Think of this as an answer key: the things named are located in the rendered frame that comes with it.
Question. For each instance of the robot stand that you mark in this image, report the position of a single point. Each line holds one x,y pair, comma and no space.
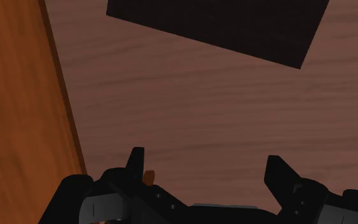
228,21

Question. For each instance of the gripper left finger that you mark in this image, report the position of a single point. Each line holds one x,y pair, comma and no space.
116,186

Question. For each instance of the orange wooden table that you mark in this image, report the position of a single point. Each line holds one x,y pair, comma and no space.
17,93

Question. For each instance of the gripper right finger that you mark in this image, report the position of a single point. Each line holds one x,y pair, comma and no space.
293,192

